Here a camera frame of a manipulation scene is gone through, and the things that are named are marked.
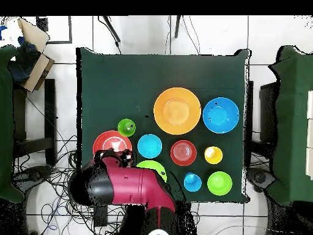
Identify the small blue bowl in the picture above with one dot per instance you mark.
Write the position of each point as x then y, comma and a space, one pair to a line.
149, 146

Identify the green cup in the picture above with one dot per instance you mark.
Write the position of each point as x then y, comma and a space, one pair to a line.
124, 129

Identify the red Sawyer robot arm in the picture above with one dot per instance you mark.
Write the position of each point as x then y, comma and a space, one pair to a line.
132, 186

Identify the large orange bowl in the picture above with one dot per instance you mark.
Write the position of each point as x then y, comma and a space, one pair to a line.
177, 111

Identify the small red bowl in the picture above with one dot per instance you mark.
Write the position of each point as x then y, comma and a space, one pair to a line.
183, 153

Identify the large green bowl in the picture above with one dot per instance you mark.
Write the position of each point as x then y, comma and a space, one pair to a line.
151, 165

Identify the dark green table cloth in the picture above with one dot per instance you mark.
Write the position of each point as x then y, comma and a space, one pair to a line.
117, 85

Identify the wide red bowl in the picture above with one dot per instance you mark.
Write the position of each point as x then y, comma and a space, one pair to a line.
99, 144

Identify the yellow cup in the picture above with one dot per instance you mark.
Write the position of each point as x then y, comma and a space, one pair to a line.
215, 156

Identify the blue cup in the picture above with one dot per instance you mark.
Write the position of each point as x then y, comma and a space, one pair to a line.
193, 183

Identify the large blue bowl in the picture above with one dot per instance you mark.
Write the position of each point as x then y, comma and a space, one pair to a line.
220, 115

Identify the small green bowl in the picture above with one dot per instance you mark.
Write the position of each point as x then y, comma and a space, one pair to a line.
219, 183

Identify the black tripod leg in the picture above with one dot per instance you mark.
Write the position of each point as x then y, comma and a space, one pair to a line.
112, 30
177, 27

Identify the cardboard box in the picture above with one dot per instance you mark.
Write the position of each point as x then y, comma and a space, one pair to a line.
36, 71

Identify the green cloth side table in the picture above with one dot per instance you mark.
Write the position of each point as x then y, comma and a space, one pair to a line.
291, 122
6, 122

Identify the dark blue cloth bundle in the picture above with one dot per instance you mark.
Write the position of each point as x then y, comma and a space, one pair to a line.
23, 66

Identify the white box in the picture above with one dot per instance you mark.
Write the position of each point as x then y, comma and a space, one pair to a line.
310, 134

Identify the black stool frame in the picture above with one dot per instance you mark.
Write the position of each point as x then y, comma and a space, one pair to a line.
50, 110

